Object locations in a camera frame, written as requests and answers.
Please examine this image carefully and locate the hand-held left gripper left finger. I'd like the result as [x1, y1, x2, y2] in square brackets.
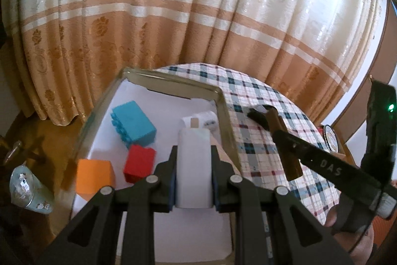
[37, 145, 178, 265]

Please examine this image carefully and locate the red building block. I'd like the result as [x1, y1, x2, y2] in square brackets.
[123, 145, 156, 184]

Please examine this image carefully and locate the round patterned plate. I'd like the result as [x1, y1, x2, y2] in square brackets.
[321, 125, 338, 154]

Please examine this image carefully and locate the metal-rimmed tray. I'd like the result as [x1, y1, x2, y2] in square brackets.
[71, 67, 242, 265]

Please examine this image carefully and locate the long brown box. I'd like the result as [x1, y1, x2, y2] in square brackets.
[267, 108, 303, 182]

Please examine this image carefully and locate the white pill bottle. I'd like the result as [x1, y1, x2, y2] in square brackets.
[181, 110, 218, 133]

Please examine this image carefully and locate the orange cloth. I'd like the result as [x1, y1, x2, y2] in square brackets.
[371, 215, 392, 253]

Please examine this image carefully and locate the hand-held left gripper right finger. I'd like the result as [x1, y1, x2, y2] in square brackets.
[211, 145, 355, 265]

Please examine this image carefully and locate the cream and tan curtain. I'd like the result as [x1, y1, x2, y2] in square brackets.
[0, 0, 390, 129]

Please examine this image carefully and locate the cardboard box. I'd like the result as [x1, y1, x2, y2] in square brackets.
[333, 151, 349, 166]

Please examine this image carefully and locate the person's right hand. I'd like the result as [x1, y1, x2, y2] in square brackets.
[324, 207, 374, 265]

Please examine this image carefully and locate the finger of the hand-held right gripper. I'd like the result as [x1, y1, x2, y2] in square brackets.
[272, 130, 383, 191]
[247, 105, 277, 130]

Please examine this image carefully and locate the large blue building block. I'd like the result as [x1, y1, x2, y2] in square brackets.
[111, 100, 157, 149]

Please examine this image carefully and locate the brown wooden headboard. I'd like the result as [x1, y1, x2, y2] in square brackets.
[321, 0, 397, 160]

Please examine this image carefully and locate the orange building block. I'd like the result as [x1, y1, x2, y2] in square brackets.
[76, 159, 116, 195]

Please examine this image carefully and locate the teal cup with foil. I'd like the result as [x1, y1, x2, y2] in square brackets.
[9, 164, 56, 216]

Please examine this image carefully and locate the plaid tablecloth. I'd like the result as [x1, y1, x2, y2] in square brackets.
[153, 63, 342, 228]

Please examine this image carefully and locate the white rectangular block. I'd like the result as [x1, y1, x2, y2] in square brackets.
[175, 117, 214, 210]

